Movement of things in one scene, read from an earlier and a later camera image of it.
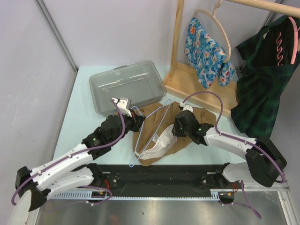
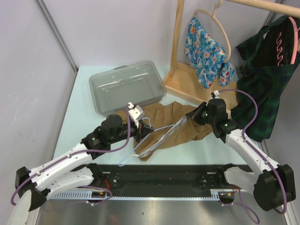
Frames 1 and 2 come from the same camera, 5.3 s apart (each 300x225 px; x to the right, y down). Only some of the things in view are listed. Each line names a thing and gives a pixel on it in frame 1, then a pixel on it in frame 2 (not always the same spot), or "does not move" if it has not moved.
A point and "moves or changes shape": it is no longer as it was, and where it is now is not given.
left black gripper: (136, 121) to (141, 132)
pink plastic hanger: (293, 56) does not move
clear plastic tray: (140, 83) does not move
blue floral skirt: (208, 58) does not move
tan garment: (153, 141) moves or changes shape
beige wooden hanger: (213, 15) does not move
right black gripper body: (180, 131) to (205, 117)
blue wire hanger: (144, 116) to (156, 129)
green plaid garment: (268, 57) does not move
